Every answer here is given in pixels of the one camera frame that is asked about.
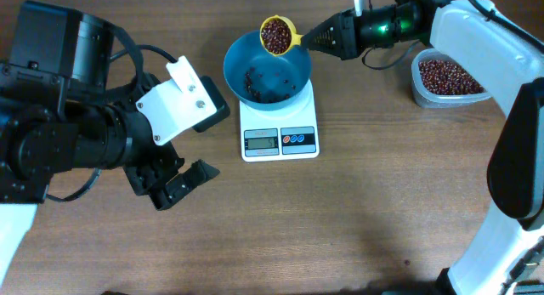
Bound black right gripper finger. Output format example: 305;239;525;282
301;13;341;44
301;35;341;57

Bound yellow measuring scoop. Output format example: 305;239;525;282
259;15;303;57

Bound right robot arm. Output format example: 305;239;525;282
302;0;543;294

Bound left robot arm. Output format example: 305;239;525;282
1;1;230;271

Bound blue plastic bowl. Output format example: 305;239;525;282
224;31;312;111

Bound white digital kitchen scale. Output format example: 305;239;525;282
240;82;320;162

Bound red adzuki beans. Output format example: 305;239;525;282
418;60;485;96

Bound clear plastic container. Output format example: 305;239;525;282
411;48;491;108

